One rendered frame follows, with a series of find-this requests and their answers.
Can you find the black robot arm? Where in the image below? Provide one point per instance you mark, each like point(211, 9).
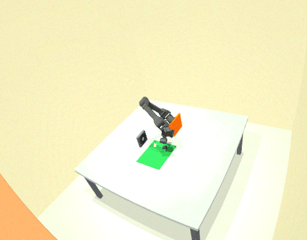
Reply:
point(159, 121)

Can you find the green circuit board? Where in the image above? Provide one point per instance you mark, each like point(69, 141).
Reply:
point(156, 159)

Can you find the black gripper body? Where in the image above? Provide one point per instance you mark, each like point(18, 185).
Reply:
point(163, 139)

